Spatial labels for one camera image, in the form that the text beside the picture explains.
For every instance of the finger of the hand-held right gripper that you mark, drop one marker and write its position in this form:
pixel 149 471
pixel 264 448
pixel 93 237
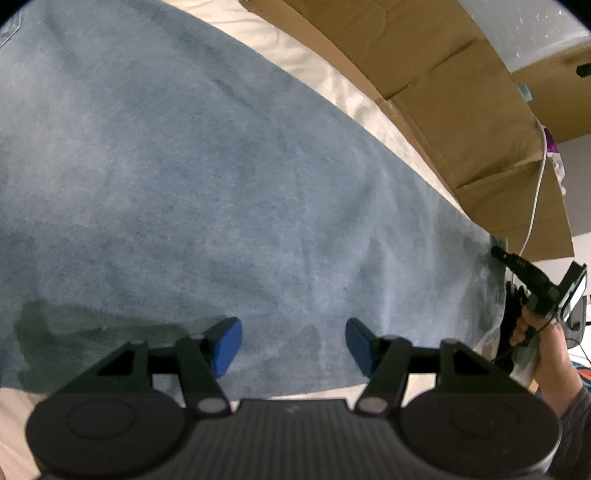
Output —
pixel 519 267

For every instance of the cream bear-print bed sheet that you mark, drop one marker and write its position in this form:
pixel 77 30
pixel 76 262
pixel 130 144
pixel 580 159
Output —
pixel 332 85

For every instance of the tall cardboard box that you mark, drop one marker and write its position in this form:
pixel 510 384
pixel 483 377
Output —
pixel 563 106

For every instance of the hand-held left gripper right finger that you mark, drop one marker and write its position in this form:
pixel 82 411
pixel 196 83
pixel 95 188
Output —
pixel 360 347

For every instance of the flattened cardboard sheet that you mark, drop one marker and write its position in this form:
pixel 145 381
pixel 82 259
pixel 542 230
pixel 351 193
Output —
pixel 438 92

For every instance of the person's right forearm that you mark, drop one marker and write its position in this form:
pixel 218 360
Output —
pixel 572 429

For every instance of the person's right hand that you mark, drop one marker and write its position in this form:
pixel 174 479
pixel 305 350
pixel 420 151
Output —
pixel 549 355

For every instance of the faded blue jeans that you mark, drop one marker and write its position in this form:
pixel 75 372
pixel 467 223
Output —
pixel 184 184

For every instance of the pale blue bottle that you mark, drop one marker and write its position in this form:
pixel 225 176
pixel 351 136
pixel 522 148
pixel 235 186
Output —
pixel 525 91

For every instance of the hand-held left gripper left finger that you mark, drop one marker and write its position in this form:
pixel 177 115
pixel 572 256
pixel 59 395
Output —
pixel 226 347

